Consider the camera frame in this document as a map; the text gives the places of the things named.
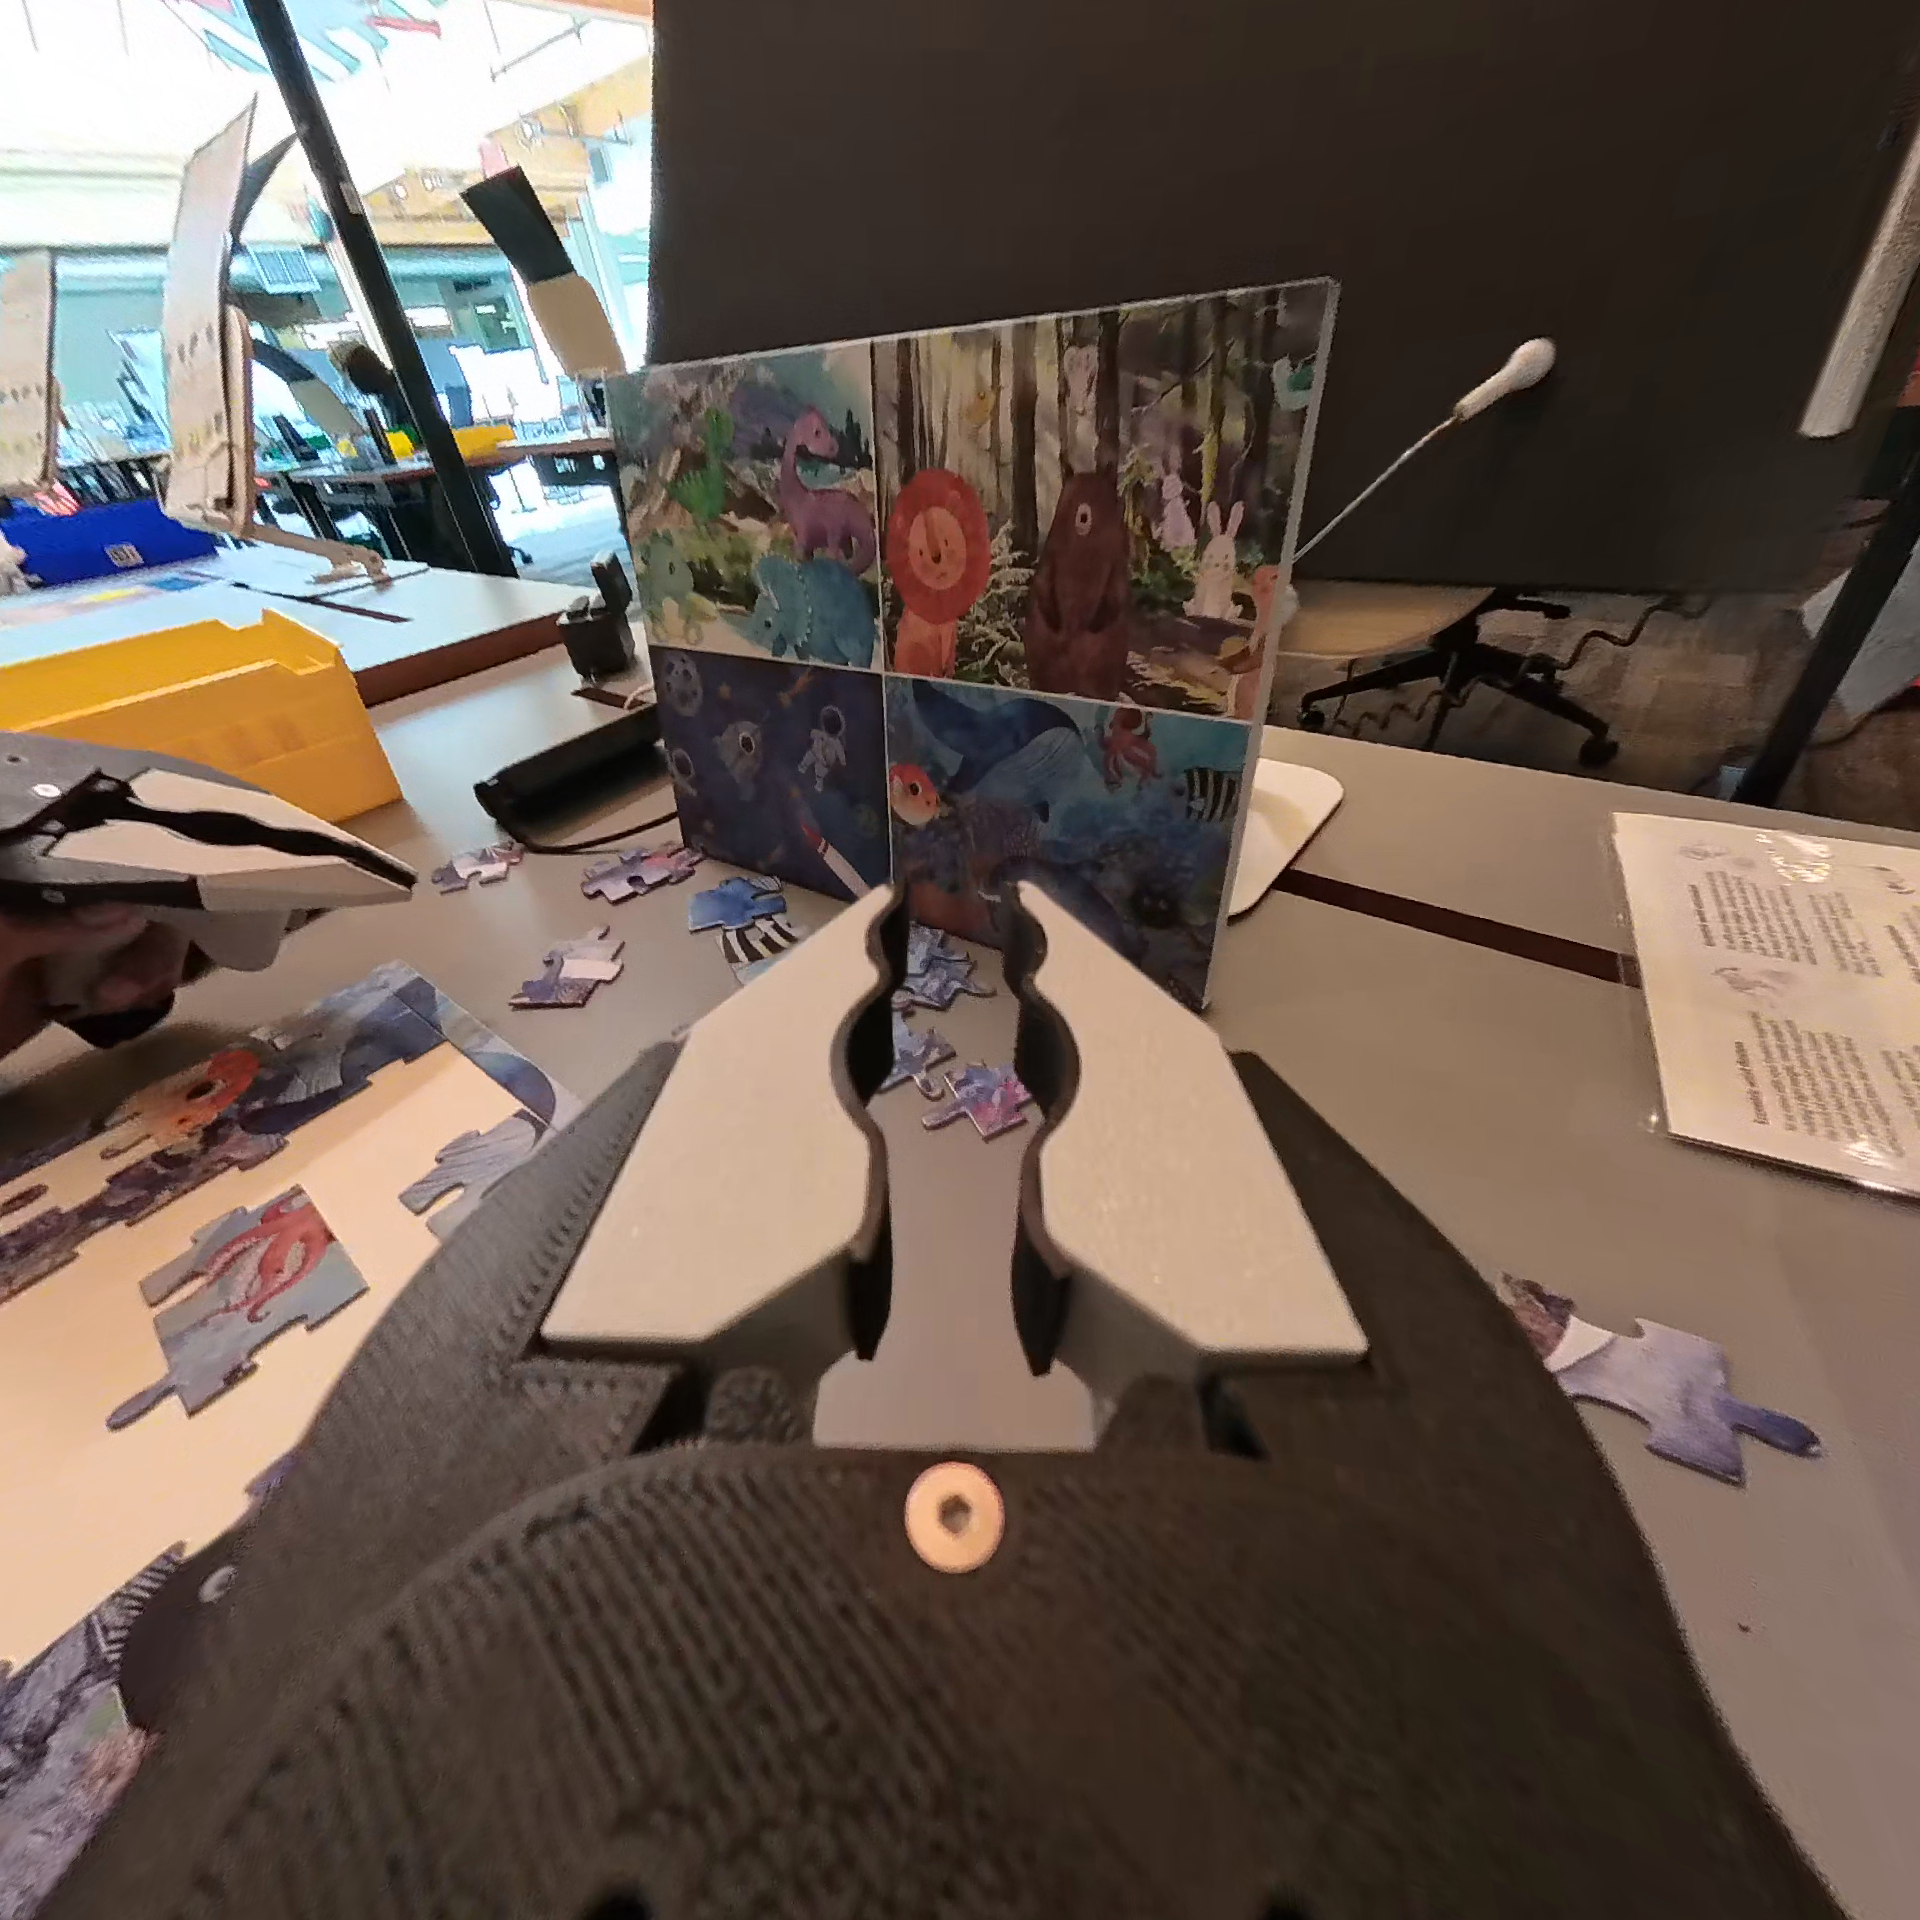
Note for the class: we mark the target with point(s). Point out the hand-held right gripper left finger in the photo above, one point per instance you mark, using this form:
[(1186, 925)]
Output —
[(706, 1199)]

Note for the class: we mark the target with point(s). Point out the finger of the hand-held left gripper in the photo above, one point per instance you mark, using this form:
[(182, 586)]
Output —
[(210, 877), (192, 793)]

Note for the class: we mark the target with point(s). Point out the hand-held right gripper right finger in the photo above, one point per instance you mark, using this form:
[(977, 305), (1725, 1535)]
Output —
[(1186, 1214)]

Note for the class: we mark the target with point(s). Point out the pale striped whale puzzle piece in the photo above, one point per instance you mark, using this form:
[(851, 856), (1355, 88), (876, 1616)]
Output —
[(478, 1178)]

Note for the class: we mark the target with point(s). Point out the cream jigsaw puzzle tray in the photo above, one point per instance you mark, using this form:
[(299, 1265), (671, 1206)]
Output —
[(91, 1398)]

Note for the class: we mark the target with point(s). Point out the white banded purple puzzle piece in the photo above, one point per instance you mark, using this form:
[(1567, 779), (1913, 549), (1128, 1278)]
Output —
[(1695, 1398)]

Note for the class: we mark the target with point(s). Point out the yellow plastic bin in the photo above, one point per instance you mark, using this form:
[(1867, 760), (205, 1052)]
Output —
[(192, 717)]

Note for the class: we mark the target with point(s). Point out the assembled pufferfish puzzle section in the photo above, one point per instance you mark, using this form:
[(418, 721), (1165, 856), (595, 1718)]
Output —
[(375, 1036)]

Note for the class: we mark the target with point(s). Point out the scattered loose puzzle pieces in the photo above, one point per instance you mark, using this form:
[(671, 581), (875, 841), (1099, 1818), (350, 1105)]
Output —
[(749, 901)]

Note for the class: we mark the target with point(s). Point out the neighbouring grey table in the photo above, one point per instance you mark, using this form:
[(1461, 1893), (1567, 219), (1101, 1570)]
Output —
[(453, 615)]

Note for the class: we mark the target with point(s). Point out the black flat device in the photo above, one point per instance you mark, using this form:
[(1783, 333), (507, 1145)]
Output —
[(569, 777)]

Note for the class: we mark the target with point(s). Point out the octopus puzzle piece pair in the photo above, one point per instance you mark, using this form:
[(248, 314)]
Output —
[(268, 1251)]

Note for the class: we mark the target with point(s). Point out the white desk lamp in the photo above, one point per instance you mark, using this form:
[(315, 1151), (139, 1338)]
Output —
[(1296, 819)]

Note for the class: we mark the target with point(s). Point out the small black box device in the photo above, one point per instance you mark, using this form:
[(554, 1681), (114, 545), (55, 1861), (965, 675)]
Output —
[(602, 631)]

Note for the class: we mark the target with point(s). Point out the tall cardboard sheet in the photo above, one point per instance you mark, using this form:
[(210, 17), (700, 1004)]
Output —
[(205, 342)]

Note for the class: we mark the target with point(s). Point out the black metal pole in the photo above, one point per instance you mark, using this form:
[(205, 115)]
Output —
[(397, 304)]

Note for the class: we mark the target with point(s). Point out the black and beige angled board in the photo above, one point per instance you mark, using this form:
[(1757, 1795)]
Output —
[(577, 326)]

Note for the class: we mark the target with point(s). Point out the laminated printed instruction sheet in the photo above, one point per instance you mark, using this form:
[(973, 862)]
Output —
[(1770, 991)]

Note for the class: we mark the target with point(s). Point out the beige office chair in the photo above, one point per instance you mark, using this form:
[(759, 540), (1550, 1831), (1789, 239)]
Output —
[(1397, 627)]

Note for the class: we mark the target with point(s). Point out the black tripod leg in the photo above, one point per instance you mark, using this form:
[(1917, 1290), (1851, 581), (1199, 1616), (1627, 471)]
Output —
[(1824, 675)]

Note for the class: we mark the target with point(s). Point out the assembled sea urchin puzzle section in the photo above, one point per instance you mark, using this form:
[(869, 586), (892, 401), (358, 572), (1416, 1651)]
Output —
[(59, 1774)]

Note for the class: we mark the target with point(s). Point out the dark grey partition panel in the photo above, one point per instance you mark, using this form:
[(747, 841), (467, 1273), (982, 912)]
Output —
[(1351, 150)]

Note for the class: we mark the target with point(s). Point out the white angled bar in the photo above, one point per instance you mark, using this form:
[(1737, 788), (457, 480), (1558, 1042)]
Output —
[(1862, 340)]

